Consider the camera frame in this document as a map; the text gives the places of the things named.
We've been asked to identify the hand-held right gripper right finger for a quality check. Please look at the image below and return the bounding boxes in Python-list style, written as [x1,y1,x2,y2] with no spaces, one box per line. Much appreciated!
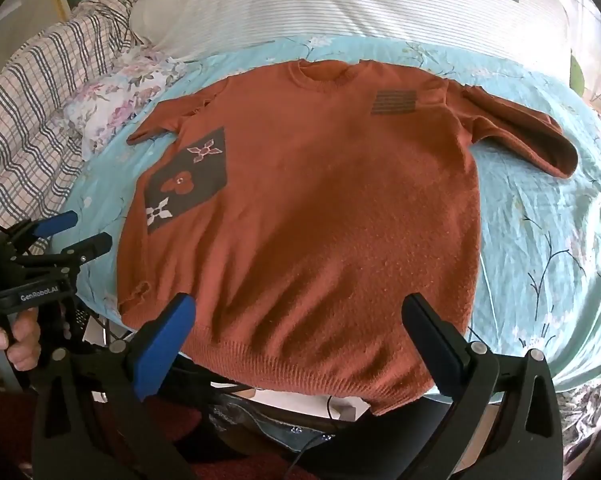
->
[401,293,564,480]

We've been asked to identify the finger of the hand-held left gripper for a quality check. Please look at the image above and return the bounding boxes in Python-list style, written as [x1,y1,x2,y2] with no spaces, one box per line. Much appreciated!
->
[15,211,79,256]
[55,232,113,273]

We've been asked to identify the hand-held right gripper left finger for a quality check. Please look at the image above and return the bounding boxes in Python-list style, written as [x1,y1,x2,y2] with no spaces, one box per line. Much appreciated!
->
[32,292,197,480]

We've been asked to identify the orange knit sweater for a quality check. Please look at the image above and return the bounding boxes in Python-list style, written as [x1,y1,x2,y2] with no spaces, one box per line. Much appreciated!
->
[116,59,579,417]

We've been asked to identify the person's left hand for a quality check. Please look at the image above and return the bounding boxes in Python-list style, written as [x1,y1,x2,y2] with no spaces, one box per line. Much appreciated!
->
[0,307,41,371]

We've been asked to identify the plaid checked blanket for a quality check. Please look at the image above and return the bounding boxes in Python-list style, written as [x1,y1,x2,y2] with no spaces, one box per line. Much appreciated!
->
[0,0,141,256]

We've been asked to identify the pink floral cloth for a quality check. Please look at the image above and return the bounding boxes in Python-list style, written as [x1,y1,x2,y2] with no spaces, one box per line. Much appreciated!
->
[63,45,201,161]

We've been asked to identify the light blue floral bedsheet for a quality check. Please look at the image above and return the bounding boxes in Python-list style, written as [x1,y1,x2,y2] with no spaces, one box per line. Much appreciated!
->
[70,35,601,396]

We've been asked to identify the white striped pillow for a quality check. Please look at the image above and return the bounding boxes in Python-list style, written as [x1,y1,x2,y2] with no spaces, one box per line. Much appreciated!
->
[129,0,571,61]

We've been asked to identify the black cable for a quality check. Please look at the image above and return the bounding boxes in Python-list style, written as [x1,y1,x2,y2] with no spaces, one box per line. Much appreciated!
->
[280,395,341,480]

